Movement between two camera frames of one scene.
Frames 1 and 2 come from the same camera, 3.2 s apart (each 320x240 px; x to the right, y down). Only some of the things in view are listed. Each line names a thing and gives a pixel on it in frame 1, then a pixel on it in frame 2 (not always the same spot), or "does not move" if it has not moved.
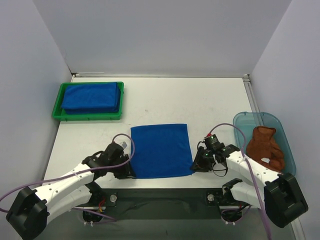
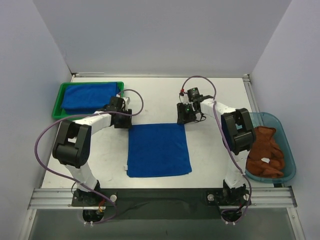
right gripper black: (200, 162) to (185, 116)
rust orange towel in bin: (262, 149) does not move
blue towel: (161, 150) does not move
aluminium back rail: (160, 75) does not move
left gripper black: (124, 169) to (122, 121)
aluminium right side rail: (250, 93) does not move
